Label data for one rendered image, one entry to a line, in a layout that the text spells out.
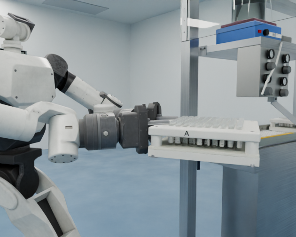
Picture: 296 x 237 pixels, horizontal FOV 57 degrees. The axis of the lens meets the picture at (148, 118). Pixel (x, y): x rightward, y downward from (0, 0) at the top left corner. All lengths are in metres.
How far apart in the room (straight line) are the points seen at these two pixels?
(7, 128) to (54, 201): 0.50
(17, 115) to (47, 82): 0.41
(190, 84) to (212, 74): 4.01
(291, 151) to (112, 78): 5.72
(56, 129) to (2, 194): 0.40
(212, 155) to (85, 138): 0.28
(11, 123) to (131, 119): 0.26
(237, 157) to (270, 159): 0.72
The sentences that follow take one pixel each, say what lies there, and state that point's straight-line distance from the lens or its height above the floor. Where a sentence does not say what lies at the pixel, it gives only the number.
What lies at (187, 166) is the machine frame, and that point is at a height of 0.82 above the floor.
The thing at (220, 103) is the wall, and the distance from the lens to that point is 5.20.
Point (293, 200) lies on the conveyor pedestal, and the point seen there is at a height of 0.60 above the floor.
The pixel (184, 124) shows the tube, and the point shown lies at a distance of 0.65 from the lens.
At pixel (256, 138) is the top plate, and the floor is 1.07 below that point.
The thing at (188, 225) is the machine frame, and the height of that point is 0.52.
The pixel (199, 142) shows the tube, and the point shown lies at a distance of 0.65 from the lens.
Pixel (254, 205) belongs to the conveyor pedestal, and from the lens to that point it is 1.41.
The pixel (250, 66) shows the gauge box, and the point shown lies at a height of 1.27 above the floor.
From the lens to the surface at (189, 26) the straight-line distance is 1.33.
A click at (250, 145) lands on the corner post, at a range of 0.61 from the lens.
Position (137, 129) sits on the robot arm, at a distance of 0.66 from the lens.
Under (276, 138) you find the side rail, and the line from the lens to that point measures 1.35.
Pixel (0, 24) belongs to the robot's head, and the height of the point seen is 1.37.
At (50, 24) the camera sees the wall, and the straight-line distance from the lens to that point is 6.28.
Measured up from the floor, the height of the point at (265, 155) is 0.90.
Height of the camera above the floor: 1.16
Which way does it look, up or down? 5 degrees down
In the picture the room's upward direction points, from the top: straight up
